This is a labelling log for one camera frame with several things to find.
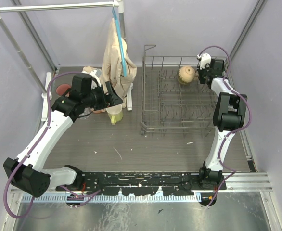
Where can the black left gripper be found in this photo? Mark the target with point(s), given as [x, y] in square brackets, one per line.
[104, 96]

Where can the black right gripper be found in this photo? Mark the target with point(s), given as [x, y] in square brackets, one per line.
[201, 81]

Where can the yellow-green mug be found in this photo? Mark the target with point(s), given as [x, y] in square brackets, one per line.
[115, 113]

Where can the peach pink mug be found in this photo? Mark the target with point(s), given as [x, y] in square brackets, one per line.
[98, 111]

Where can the beige round mug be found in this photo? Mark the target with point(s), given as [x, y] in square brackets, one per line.
[186, 75]

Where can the clear glass cup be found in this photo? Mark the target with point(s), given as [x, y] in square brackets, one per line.
[85, 114]

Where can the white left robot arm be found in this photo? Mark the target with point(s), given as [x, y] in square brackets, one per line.
[26, 171]

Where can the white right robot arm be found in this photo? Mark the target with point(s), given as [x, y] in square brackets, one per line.
[228, 117]

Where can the beige cloth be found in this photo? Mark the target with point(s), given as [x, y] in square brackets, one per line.
[117, 67]

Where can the blue clothes hanger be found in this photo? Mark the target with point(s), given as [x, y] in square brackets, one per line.
[118, 31]

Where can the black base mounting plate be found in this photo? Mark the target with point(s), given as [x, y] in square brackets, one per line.
[142, 183]

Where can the grey wire dish rack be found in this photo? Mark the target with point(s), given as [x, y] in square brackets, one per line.
[169, 106]

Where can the slotted cable duct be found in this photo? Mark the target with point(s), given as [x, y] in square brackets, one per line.
[158, 198]

